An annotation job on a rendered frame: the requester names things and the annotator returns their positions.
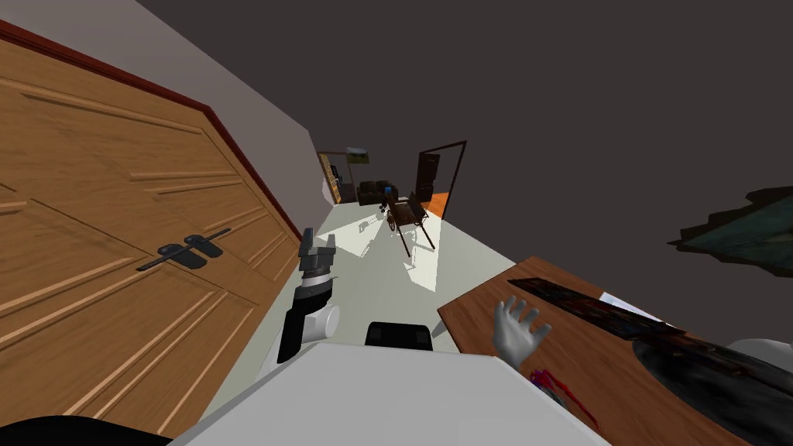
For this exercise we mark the black flat keyboard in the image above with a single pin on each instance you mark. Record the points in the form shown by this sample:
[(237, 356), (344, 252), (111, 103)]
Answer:
[(588, 306)]

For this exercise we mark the white paper sheet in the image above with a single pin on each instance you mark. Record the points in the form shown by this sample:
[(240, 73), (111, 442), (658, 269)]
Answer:
[(626, 308)]

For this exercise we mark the dark sofa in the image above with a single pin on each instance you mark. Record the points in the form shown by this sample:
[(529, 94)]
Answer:
[(375, 192)]

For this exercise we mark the dark framed wall picture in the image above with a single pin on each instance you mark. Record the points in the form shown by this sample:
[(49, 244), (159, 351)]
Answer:
[(740, 238)]

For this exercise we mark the brown wooden chair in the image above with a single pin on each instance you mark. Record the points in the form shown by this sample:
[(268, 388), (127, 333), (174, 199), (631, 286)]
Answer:
[(407, 214)]

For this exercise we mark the grey hand sculpture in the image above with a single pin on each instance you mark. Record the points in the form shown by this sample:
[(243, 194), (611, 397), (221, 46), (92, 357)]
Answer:
[(515, 337)]

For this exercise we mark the red thin object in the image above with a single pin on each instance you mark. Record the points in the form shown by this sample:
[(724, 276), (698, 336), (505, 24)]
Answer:
[(560, 387)]

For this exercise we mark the brown wooden shelf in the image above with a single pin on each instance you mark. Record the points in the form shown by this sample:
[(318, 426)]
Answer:
[(329, 178)]

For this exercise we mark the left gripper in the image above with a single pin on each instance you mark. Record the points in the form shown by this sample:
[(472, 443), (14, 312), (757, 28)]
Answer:
[(316, 264)]

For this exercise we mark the brown wooden door leaf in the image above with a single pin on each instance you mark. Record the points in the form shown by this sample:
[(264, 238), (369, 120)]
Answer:
[(93, 204)]

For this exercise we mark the brown wooden table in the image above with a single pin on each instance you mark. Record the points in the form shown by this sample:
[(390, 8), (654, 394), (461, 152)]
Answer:
[(595, 365)]

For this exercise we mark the dark brown open door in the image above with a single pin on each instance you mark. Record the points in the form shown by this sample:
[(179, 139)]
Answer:
[(429, 176)]

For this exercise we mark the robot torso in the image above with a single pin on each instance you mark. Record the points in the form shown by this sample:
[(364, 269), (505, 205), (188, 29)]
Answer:
[(396, 396)]

